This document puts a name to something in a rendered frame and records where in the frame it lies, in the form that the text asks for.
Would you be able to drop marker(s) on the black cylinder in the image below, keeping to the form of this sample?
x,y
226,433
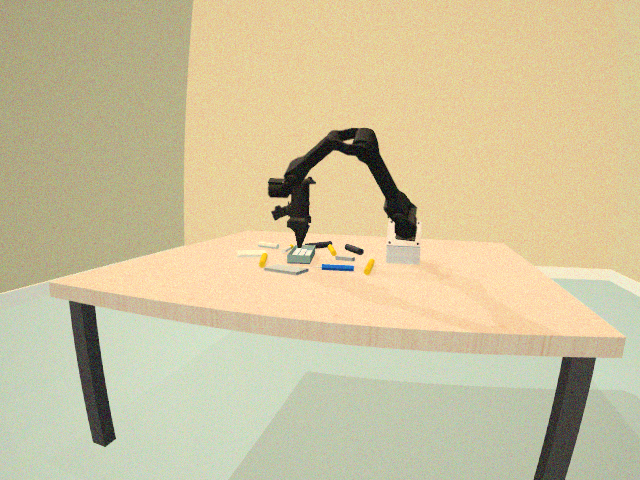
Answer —
x,y
320,244
354,249

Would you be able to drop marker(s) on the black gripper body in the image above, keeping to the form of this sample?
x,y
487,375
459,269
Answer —
x,y
300,210

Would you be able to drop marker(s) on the blue stylus with grey tip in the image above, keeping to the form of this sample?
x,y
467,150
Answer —
x,y
336,267

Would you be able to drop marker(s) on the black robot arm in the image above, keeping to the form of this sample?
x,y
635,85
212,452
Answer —
x,y
365,147

